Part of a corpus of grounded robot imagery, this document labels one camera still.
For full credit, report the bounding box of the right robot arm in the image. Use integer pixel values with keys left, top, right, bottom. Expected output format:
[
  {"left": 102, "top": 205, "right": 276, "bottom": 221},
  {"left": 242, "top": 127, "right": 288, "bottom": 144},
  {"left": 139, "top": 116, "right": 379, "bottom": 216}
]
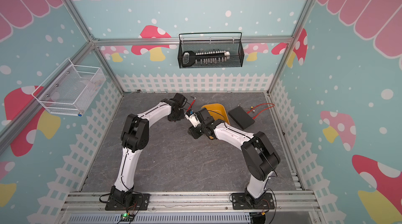
[{"left": 185, "top": 108, "right": 281, "bottom": 206}]

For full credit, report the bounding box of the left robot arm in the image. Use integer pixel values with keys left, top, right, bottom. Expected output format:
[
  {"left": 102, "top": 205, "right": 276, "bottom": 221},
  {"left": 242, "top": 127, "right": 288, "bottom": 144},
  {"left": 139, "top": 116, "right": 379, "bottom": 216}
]
[{"left": 110, "top": 93, "right": 187, "bottom": 207}]

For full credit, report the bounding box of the yellow plastic storage box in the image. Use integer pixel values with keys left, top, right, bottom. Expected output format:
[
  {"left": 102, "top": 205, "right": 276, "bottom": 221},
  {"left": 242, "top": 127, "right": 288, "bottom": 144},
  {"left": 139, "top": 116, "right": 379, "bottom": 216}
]
[{"left": 202, "top": 103, "right": 233, "bottom": 142}]

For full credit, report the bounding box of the black rectangular box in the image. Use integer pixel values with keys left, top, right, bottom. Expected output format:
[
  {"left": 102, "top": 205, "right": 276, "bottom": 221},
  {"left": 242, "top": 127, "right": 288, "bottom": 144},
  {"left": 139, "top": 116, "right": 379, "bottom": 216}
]
[{"left": 228, "top": 106, "right": 255, "bottom": 130}]

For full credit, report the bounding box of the small green circuit board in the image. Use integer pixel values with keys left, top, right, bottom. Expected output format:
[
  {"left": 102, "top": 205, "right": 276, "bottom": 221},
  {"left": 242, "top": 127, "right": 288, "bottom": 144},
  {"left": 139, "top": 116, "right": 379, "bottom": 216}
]
[{"left": 120, "top": 213, "right": 135, "bottom": 223}]

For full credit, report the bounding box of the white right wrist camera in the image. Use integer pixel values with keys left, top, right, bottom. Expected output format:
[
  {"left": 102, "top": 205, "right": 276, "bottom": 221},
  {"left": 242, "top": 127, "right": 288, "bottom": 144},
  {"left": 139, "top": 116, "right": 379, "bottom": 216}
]
[{"left": 185, "top": 112, "right": 200, "bottom": 128}]

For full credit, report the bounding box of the red cable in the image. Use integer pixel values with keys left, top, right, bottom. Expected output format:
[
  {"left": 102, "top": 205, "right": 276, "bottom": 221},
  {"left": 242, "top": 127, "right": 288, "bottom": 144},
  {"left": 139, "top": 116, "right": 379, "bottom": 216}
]
[{"left": 246, "top": 103, "right": 275, "bottom": 120}]

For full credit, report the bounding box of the socket set on black rail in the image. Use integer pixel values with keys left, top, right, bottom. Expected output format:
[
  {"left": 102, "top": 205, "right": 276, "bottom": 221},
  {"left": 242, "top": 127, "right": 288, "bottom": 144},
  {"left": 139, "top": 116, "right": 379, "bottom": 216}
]
[{"left": 181, "top": 51, "right": 230, "bottom": 67}]

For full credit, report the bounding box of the black wire mesh basket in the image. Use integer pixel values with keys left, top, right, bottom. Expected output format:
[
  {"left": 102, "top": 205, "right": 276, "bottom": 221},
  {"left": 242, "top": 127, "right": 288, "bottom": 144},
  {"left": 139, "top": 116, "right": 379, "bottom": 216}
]
[{"left": 178, "top": 32, "right": 245, "bottom": 69}]

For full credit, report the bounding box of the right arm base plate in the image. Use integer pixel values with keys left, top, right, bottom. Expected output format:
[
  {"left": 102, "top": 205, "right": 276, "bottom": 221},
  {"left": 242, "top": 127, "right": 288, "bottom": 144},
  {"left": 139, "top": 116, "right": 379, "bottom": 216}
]
[{"left": 229, "top": 193, "right": 275, "bottom": 210}]

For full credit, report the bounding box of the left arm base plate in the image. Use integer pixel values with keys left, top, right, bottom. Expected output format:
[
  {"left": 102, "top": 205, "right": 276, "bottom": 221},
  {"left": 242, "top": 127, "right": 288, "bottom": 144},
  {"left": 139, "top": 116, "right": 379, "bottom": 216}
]
[{"left": 105, "top": 193, "right": 151, "bottom": 211}]

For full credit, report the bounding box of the white wire mesh basket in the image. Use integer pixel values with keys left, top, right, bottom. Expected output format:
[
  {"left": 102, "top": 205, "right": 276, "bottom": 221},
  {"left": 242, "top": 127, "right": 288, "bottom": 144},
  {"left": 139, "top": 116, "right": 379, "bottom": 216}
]
[{"left": 31, "top": 58, "right": 106, "bottom": 116}]

